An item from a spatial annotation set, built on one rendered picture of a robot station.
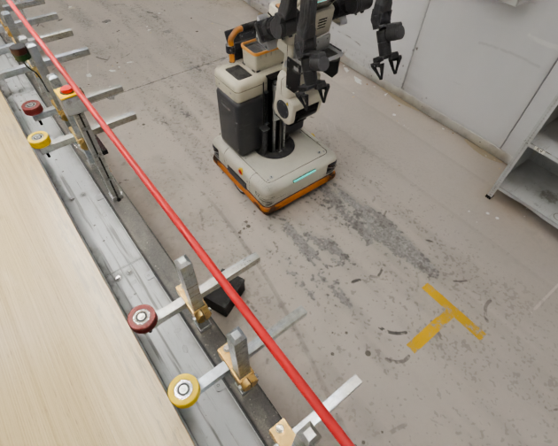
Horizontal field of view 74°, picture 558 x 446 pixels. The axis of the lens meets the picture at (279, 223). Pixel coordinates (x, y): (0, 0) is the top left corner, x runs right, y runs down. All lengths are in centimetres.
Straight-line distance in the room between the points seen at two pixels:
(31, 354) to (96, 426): 28
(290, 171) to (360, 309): 95
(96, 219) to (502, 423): 211
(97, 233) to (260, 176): 104
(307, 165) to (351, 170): 53
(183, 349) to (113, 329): 32
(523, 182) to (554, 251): 51
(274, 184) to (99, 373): 153
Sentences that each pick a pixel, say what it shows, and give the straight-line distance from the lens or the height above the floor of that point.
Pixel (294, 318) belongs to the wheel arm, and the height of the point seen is 86.
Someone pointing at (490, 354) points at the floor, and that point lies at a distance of 236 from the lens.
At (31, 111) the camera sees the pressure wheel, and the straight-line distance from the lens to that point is 208.
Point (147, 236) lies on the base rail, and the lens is 160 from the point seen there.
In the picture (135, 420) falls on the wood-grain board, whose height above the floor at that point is 90.
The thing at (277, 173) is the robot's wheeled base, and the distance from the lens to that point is 237.
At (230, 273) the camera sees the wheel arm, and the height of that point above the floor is 86.
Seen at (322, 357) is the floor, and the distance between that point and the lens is 206.
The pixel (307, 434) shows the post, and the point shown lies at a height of 114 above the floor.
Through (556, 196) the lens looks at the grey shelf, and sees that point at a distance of 313.
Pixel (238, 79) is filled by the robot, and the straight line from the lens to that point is 221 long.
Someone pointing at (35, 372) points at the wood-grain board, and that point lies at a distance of 124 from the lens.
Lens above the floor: 193
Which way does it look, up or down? 52 degrees down
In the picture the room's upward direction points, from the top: 3 degrees clockwise
